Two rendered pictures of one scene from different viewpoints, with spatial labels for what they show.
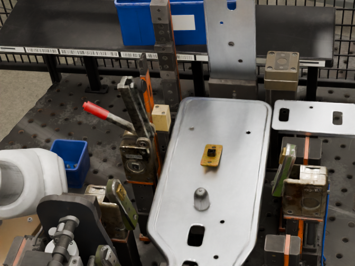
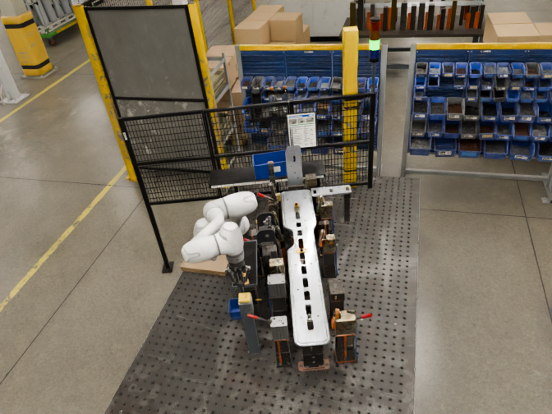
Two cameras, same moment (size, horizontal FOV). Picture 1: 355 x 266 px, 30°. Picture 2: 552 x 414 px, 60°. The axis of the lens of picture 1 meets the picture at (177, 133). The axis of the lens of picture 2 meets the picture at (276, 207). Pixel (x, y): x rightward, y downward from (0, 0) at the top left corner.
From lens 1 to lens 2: 2.00 m
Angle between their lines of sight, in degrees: 14
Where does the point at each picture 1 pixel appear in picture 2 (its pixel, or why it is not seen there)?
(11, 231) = not seen: hidden behind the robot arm
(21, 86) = (181, 220)
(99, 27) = (245, 175)
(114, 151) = (253, 220)
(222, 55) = (292, 177)
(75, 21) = (236, 175)
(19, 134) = not seen: hidden behind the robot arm
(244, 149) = (305, 202)
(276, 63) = (309, 177)
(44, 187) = (244, 224)
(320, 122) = (326, 191)
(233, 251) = (310, 226)
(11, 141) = not seen: hidden behind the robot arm
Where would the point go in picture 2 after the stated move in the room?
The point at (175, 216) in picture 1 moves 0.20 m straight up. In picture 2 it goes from (291, 221) to (288, 197)
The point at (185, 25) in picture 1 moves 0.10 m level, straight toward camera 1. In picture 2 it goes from (277, 169) to (281, 177)
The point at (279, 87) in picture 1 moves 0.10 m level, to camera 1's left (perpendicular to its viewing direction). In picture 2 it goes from (311, 185) to (298, 188)
